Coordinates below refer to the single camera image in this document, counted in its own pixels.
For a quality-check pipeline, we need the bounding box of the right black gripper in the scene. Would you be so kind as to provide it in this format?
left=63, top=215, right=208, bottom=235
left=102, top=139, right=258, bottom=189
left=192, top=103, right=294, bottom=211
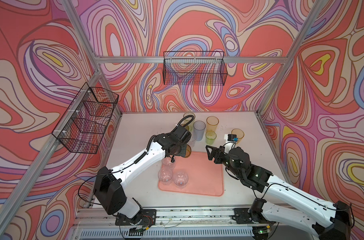
left=205, top=145, right=242, bottom=179

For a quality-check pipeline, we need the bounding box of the brown short cup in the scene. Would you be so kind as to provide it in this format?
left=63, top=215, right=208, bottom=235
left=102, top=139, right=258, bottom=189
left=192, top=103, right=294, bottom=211
left=183, top=145, right=192, bottom=158

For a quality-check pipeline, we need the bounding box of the clear short glass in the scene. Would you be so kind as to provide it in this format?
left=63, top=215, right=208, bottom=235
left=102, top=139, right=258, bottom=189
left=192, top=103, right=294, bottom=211
left=173, top=171, right=189, bottom=188
left=162, top=157, right=176, bottom=170
left=188, top=135, right=196, bottom=148
left=158, top=167, right=174, bottom=185

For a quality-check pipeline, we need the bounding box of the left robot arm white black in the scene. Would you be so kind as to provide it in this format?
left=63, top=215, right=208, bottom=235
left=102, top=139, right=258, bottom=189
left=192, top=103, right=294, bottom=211
left=93, top=115, right=195, bottom=219

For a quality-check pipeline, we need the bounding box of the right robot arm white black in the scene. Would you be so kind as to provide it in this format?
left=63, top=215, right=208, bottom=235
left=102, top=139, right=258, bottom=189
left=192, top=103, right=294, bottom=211
left=205, top=146, right=354, bottom=240

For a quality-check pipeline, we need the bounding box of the pink plastic tray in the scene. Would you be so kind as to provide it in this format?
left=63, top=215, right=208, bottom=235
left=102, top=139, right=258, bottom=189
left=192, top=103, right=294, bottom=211
left=158, top=152, right=224, bottom=197

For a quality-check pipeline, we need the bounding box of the green short cup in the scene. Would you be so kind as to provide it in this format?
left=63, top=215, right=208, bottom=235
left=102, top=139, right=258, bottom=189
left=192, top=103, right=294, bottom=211
left=205, top=131, right=217, bottom=146

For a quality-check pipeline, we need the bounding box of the tall yellow-green cup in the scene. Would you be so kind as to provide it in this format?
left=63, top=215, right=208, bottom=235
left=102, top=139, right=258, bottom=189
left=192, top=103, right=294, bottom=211
left=182, top=112, right=195, bottom=132

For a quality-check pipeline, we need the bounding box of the tall orange cup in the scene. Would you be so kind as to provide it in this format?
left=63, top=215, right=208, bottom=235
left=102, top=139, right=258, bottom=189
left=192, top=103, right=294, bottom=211
left=206, top=116, right=219, bottom=132

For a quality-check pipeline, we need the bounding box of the tall blue cup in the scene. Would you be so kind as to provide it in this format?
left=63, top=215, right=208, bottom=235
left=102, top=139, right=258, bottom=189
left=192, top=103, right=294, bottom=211
left=193, top=121, right=206, bottom=141

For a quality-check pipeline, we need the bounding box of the amber cup far right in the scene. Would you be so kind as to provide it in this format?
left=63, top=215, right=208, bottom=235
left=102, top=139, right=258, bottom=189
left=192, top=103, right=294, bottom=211
left=231, top=129, right=244, bottom=144

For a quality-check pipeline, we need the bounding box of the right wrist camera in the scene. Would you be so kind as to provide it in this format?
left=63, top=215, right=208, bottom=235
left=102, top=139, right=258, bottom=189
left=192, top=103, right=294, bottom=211
left=224, top=134, right=238, bottom=143

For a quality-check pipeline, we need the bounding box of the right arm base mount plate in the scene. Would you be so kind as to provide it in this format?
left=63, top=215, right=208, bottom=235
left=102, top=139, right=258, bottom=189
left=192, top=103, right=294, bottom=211
left=231, top=208, right=276, bottom=225

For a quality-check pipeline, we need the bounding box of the black wire basket back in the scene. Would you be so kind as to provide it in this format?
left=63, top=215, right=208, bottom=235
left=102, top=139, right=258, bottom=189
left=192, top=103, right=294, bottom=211
left=163, top=50, right=228, bottom=86

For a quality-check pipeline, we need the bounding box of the black wire basket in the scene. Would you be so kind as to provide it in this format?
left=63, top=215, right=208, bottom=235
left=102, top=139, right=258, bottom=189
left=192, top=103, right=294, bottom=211
left=52, top=83, right=119, bottom=154
left=163, top=50, right=228, bottom=86

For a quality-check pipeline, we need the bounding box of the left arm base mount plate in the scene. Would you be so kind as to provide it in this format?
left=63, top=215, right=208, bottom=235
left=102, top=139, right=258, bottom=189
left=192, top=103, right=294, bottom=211
left=115, top=209, right=157, bottom=227

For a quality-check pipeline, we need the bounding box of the black wire basket left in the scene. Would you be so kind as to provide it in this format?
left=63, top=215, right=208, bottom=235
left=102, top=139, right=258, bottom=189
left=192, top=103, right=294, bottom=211
left=52, top=83, right=119, bottom=154

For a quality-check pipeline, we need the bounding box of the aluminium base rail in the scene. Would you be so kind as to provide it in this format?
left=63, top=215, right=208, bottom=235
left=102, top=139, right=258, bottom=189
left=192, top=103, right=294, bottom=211
left=73, top=205, right=317, bottom=229

